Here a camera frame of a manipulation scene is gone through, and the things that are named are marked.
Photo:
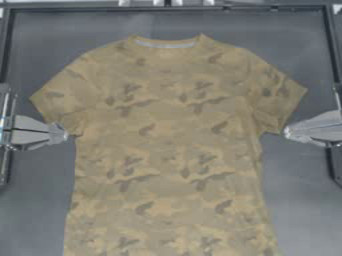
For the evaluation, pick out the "black side bracket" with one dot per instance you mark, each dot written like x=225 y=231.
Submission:
x=4 y=166
x=335 y=166

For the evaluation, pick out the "silver top rail fittings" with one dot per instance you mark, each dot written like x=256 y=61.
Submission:
x=164 y=2

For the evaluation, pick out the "tan camouflage t-shirt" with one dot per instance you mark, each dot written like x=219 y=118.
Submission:
x=168 y=140

